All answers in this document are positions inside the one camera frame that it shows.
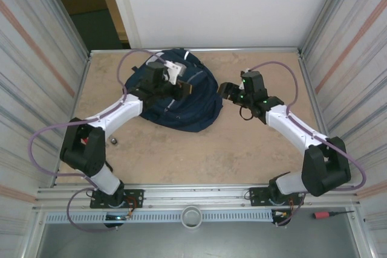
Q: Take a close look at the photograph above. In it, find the navy blue backpack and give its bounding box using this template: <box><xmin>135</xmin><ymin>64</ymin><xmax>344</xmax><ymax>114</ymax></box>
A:
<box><xmin>125</xmin><ymin>48</ymin><xmax>224</xmax><ymax>134</ymax></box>

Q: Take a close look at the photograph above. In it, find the translucent corrugated side panel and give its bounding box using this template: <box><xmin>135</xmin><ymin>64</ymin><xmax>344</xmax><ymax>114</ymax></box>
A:
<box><xmin>0</xmin><ymin>0</ymin><xmax>90</xmax><ymax>234</ymax></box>
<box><xmin>302</xmin><ymin>0</ymin><xmax>387</xmax><ymax>234</ymax></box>

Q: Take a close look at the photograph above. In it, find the small electronics board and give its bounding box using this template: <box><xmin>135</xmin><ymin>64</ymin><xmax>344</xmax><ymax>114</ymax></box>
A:
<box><xmin>272</xmin><ymin>208</ymin><xmax>293</xmax><ymax>227</ymax></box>
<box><xmin>104</xmin><ymin>213</ymin><xmax>131</xmax><ymax>228</ymax></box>

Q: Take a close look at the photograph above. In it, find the white round pipe fitting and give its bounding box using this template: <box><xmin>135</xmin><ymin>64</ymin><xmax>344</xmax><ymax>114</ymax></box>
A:
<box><xmin>181</xmin><ymin>205</ymin><xmax>203</xmax><ymax>228</ymax></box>

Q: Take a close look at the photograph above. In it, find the red grip precision screwdriver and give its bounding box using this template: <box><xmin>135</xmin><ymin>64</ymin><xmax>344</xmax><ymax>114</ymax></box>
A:
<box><xmin>313</xmin><ymin>209</ymin><xmax>355</xmax><ymax>219</ymax></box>

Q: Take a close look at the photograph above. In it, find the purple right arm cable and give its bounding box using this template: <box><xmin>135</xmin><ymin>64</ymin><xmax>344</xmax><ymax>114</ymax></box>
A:
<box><xmin>247</xmin><ymin>60</ymin><xmax>367</xmax><ymax>227</ymax></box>

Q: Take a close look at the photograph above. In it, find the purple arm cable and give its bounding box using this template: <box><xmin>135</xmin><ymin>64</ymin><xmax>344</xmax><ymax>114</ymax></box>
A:
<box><xmin>247</xmin><ymin>60</ymin><xmax>367</xmax><ymax>227</ymax></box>
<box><xmin>28</xmin><ymin>48</ymin><xmax>167</xmax><ymax>232</ymax></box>

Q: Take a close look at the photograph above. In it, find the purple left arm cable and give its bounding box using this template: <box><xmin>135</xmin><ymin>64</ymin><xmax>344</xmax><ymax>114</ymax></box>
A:
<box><xmin>28</xmin><ymin>48</ymin><xmax>167</xmax><ymax>232</ymax></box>

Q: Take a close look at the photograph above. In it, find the aluminium back rail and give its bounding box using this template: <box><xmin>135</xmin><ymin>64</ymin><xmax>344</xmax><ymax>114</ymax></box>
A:
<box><xmin>89</xmin><ymin>47</ymin><xmax>303</xmax><ymax>56</ymax></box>

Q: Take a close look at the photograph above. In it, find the aluminium side rail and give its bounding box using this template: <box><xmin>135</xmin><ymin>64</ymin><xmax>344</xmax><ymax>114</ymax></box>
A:
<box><xmin>53</xmin><ymin>52</ymin><xmax>92</xmax><ymax>187</ymax></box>
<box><xmin>298</xmin><ymin>51</ymin><xmax>344</xmax><ymax>184</ymax></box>

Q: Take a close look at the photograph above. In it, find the aluminium front rail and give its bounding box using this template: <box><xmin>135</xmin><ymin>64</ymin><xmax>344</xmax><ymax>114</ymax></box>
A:
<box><xmin>32</xmin><ymin>182</ymin><xmax>362</xmax><ymax>213</ymax></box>

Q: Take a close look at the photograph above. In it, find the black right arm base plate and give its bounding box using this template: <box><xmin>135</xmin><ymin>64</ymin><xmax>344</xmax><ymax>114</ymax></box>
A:
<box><xmin>248</xmin><ymin>187</ymin><xmax>303</xmax><ymax>207</ymax></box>

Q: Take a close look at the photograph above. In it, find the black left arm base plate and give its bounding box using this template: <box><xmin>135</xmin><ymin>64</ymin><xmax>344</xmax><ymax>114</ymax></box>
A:
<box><xmin>89</xmin><ymin>189</ymin><xmax>145</xmax><ymax>210</ymax></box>

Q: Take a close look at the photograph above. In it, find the white slotted cable duct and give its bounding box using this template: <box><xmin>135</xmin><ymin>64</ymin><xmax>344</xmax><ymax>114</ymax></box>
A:
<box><xmin>44</xmin><ymin>211</ymin><xmax>275</xmax><ymax>223</ymax></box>

